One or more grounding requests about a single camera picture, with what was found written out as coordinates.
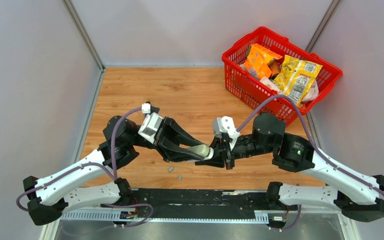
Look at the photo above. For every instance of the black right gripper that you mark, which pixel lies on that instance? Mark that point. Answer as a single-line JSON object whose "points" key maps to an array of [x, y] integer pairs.
{"points": [[221, 150]]}

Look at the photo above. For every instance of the aluminium slotted rail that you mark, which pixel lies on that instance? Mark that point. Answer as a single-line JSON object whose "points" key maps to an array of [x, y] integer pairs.
{"points": [[103, 203]]}

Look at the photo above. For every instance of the white bread package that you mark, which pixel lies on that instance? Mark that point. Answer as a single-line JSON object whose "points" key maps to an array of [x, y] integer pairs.
{"points": [[270, 87]]}

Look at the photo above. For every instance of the red plastic shopping basket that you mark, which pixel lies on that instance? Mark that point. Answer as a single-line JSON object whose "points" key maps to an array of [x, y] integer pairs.
{"points": [[248, 89]]}

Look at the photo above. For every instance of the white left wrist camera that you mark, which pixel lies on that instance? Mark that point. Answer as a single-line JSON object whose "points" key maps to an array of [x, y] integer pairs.
{"points": [[151, 122]]}

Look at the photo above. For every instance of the yellow crisps bag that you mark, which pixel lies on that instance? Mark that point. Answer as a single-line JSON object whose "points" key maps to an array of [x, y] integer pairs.
{"points": [[301, 81]]}

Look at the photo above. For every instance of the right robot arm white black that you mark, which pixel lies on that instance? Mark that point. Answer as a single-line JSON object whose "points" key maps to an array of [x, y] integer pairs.
{"points": [[355, 195]]}

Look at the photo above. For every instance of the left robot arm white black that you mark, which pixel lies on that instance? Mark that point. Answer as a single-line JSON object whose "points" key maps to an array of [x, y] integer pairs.
{"points": [[93, 180]]}

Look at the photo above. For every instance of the orange carton box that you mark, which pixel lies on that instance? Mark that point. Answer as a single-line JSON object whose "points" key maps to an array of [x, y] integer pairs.
{"points": [[260, 61]]}

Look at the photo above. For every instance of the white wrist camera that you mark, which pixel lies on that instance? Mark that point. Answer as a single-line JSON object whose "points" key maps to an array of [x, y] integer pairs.
{"points": [[225, 125], [151, 122]]}

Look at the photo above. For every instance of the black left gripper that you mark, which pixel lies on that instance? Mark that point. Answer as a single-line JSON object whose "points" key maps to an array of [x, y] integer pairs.
{"points": [[173, 152]]}

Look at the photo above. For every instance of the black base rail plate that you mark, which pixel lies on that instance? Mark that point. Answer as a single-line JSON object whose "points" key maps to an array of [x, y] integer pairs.
{"points": [[215, 204]]}

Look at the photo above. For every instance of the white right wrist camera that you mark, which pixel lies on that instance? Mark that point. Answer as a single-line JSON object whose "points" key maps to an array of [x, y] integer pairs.
{"points": [[225, 125]]}

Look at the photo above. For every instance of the grey white stapler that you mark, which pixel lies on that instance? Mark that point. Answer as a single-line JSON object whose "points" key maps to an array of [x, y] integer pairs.
{"points": [[202, 150]]}

